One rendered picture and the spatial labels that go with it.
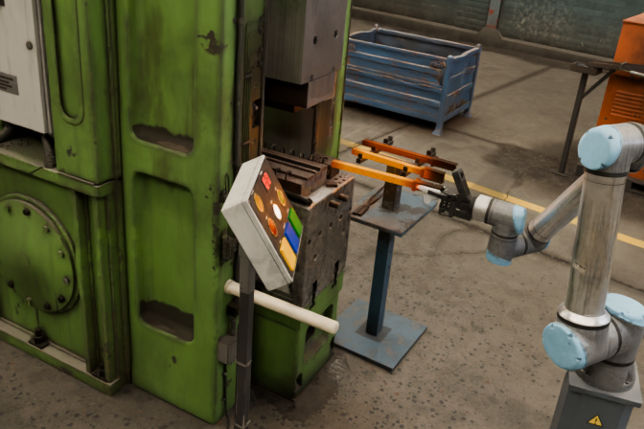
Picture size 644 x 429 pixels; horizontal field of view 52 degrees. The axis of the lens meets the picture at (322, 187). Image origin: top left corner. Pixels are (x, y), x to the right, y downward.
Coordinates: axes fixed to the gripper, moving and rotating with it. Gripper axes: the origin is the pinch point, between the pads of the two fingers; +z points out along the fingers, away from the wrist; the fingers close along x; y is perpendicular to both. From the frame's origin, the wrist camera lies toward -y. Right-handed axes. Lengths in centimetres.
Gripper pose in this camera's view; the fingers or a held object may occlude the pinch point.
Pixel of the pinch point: (421, 184)
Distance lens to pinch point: 235.9
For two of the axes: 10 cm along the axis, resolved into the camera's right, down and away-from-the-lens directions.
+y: -1.0, 9.1, 4.1
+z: -8.8, -2.8, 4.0
